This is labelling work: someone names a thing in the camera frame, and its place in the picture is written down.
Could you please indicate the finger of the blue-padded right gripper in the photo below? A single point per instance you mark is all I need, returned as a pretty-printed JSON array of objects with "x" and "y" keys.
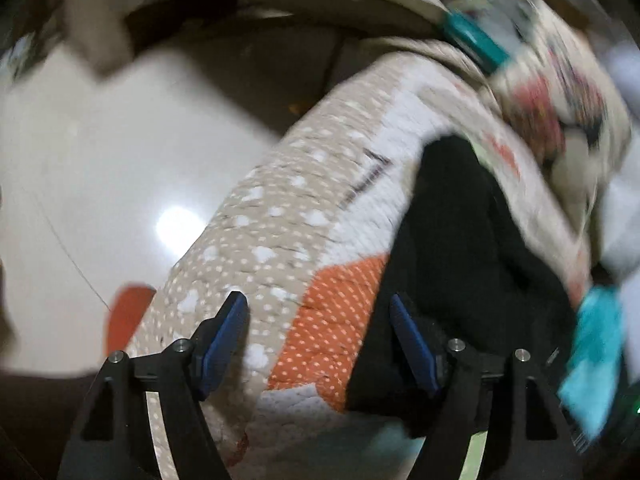
[{"x": 496, "y": 417}]

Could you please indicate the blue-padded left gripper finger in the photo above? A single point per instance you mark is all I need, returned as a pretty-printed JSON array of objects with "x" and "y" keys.
[{"x": 112, "y": 436}]

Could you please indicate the black pants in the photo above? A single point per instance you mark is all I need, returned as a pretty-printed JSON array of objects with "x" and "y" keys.
[{"x": 458, "y": 260}]

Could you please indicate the teal fluffy towel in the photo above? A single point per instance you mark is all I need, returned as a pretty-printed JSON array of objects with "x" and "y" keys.
[{"x": 593, "y": 370}]

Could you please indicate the black electronic box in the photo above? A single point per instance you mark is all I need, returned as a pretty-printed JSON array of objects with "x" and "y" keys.
[{"x": 615, "y": 455}]

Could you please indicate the orange slipper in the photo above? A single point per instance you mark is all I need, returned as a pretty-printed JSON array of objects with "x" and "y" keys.
[{"x": 125, "y": 314}]

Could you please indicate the patchwork quilted bed cover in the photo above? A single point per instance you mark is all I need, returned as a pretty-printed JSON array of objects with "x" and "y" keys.
[{"x": 305, "y": 235}]

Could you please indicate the floral print cushion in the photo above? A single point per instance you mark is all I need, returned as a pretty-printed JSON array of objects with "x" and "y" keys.
[{"x": 557, "y": 97}]

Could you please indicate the teal cardboard box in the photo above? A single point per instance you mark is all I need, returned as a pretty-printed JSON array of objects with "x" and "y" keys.
[{"x": 464, "y": 33}]

